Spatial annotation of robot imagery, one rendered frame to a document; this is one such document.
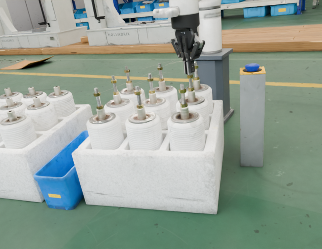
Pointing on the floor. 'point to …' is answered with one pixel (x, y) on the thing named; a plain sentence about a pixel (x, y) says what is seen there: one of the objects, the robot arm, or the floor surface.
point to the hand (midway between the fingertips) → (189, 67)
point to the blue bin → (62, 178)
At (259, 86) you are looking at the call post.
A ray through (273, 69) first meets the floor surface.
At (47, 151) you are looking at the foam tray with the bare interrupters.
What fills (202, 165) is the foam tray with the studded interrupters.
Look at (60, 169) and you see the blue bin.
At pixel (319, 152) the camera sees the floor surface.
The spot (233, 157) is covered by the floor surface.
